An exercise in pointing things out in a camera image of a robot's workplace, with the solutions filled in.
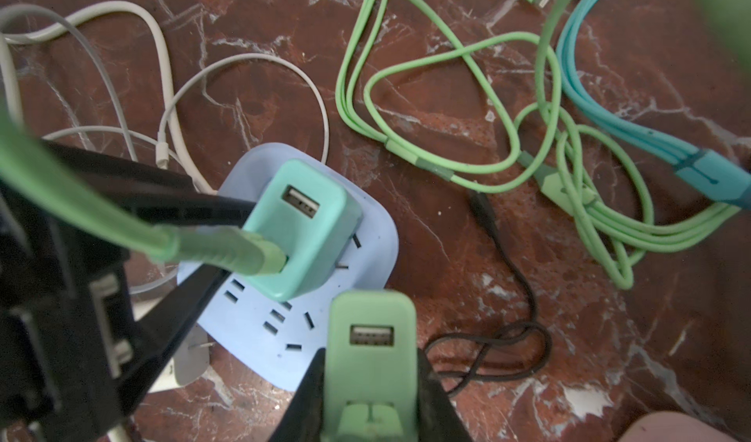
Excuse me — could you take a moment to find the blue power socket cube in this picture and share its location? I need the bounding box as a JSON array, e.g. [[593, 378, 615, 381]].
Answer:
[[198, 143, 399, 391]]

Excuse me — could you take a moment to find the black thin cable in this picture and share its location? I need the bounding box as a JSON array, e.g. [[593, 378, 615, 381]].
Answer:
[[423, 190, 553, 396]]

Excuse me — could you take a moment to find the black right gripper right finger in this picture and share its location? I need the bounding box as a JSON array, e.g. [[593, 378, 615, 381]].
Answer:
[[418, 349, 473, 442]]

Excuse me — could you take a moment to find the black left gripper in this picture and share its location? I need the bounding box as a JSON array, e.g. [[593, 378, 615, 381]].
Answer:
[[1, 142, 255, 441]]

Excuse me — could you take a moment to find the left white power cord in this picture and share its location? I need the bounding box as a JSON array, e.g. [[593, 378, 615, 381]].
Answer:
[[0, 0, 331, 197]]

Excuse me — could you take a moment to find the teal charging cable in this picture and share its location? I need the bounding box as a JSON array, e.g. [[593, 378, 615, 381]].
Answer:
[[555, 0, 751, 211]]

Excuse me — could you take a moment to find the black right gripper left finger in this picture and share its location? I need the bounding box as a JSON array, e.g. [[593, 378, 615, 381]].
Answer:
[[269, 348, 326, 442]]

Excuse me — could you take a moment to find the pink power socket cube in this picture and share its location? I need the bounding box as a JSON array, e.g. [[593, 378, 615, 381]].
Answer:
[[618, 412, 735, 442]]

